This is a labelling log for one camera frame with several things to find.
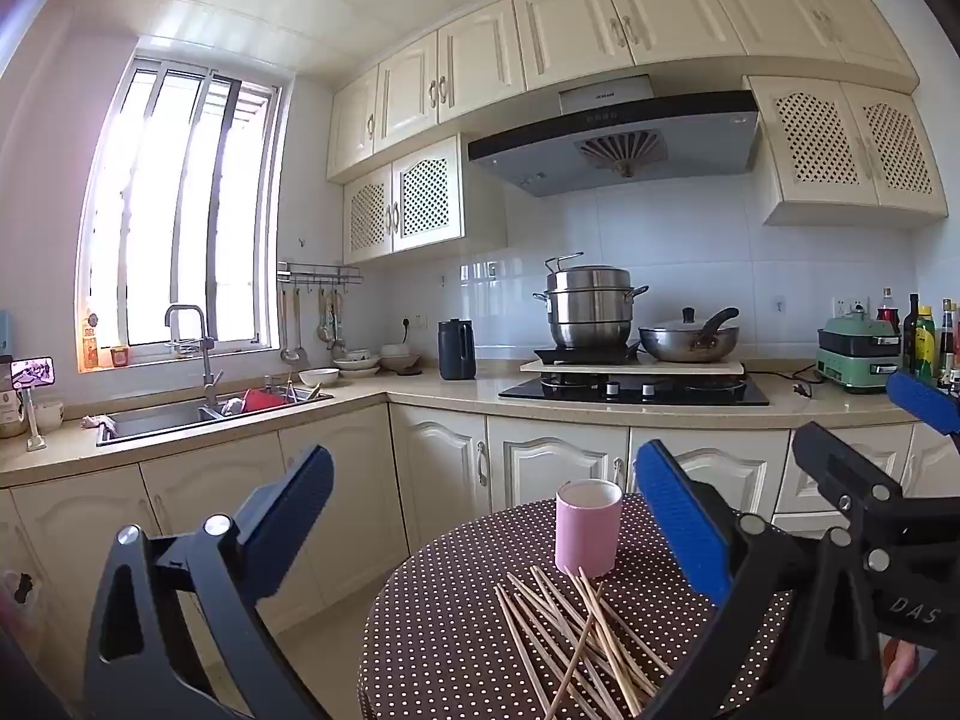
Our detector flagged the grey range hood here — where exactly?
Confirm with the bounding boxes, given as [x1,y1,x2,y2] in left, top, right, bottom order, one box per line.
[467,75,760,197]

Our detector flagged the cream lower kitchen cabinets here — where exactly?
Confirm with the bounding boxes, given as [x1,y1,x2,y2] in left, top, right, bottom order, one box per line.
[0,390,960,698]

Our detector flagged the kitchen window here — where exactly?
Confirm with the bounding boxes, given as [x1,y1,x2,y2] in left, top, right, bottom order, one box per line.
[75,49,290,372]

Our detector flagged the cream upper wall cabinets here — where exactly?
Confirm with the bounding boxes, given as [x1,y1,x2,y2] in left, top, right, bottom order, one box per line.
[326,0,920,181]

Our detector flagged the yellow green bottle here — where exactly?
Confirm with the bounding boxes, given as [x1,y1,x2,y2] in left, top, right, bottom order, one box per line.
[916,306,937,380]

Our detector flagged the pile of wooden chopsticks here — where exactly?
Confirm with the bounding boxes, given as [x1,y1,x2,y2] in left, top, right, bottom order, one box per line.
[493,566,674,720]

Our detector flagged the wide lattice door wall cabinet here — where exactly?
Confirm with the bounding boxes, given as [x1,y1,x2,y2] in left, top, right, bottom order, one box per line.
[742,75,950,227]

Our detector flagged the white phone stand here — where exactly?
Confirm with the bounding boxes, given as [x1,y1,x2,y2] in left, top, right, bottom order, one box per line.
[21,386,47,452]

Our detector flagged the dark blue kettle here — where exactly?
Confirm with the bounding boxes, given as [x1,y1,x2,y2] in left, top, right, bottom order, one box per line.
[438,319,478,381]

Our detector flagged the pink cup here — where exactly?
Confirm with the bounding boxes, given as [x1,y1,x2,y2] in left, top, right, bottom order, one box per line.
[555,478,623,578]

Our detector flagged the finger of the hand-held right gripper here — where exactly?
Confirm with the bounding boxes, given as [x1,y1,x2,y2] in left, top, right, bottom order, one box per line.
[886,371,960,436]
[793,422,960,563]

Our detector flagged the small lattice door wall cabinet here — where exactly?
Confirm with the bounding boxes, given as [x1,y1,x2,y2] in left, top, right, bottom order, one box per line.
[343,133,507,265]

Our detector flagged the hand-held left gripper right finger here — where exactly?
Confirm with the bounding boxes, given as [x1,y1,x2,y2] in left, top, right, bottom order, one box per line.
[634,439,886,720]

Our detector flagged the dark glass bottle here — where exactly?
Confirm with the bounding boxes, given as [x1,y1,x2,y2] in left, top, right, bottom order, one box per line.
[904,294,922,374]

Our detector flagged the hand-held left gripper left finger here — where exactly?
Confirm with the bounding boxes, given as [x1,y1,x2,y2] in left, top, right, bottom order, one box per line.
[81,444,335,720]

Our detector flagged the round polka-dot table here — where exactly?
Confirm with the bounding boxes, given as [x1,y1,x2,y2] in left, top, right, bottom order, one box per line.
[358,493,796,720]

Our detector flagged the metal wall utensil rack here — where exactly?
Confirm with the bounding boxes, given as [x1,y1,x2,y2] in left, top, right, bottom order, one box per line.
[277,261,365,290]

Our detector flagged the hanging kitchen utensils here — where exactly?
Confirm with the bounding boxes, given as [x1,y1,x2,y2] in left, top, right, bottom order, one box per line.
[319,289,347,357]

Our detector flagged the person's right hand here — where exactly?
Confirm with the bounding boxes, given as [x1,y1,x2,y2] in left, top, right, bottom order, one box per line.
[883,641,920,698]

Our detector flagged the steel wok with lid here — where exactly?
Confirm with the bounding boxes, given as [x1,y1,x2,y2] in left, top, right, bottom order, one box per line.
[639,306,741,363]

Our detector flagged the black gas hob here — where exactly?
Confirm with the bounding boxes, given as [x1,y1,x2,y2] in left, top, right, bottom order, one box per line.
[499,373,771,407]

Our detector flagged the metal sink faucet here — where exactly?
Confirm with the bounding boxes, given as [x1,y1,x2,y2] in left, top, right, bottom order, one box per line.
[165,304,224,407]

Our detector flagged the dark sauce bottle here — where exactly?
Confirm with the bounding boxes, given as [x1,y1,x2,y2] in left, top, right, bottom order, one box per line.
[937,300,959,383]

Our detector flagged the green electric grill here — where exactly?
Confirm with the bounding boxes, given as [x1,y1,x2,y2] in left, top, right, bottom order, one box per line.
[816,315,901,395]

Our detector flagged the stainless steel steamer pot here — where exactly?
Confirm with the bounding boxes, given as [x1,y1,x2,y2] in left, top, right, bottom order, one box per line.
[534,253,650,351]

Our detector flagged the smartphone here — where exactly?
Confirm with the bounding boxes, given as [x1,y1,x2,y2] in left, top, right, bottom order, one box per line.
[10,357,57,391]

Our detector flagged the stainless steel sink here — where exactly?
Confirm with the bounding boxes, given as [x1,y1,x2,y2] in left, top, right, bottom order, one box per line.
[96,386,335,447]

